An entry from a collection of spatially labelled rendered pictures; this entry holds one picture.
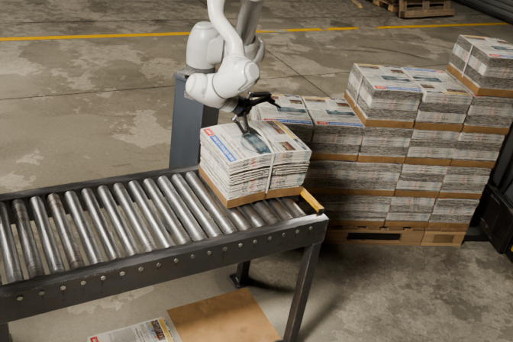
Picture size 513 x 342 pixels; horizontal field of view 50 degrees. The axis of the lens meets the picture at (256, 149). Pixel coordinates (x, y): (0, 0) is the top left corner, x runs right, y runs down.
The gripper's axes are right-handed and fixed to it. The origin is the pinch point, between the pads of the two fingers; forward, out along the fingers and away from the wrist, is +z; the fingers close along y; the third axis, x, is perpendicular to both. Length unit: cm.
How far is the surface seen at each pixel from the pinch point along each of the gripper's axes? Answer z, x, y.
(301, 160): 16.5, 13.5, 7.0
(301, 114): 63, -51, 1
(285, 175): 13.6, 12.9, 15.8
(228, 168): -14.7, 13.2, 21.4
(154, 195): -25, -5, 50
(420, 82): 108, -32, -50
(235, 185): -6.5, 12.9, 27.5
